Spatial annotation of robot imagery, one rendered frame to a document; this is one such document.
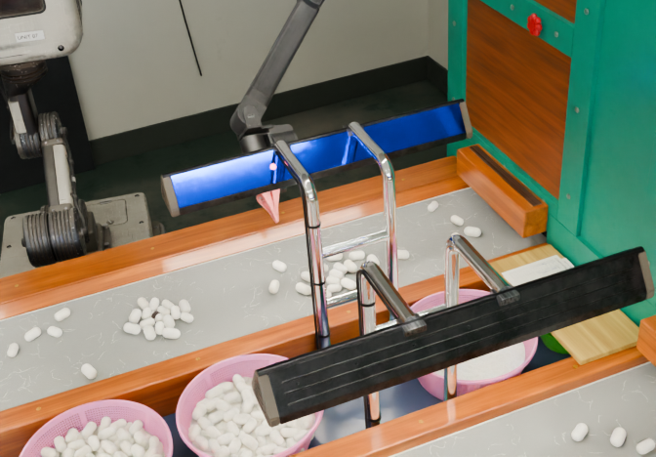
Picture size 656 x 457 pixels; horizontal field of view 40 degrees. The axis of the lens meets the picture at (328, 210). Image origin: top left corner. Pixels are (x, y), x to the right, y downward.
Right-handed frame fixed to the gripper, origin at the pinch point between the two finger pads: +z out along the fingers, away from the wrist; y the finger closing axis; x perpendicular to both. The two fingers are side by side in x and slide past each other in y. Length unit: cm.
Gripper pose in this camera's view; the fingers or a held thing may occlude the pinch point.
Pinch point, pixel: (275, 218)
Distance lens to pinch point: 201.1
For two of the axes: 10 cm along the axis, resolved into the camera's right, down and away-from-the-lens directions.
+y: 9.4, -2.3, 2.6
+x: -1.8, 3.2, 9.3
